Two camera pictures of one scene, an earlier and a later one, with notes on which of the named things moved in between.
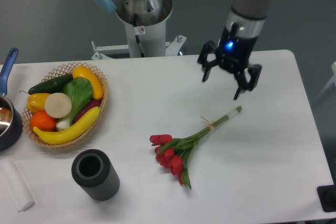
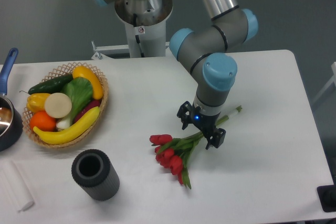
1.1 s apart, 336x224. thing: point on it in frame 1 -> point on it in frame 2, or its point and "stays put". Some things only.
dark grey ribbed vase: x=93 y=171 stays put
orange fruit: x=42 y=121 stays put
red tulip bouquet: x=173 y=153 stays put
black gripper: x=232 y=54 -> x=206 y=124
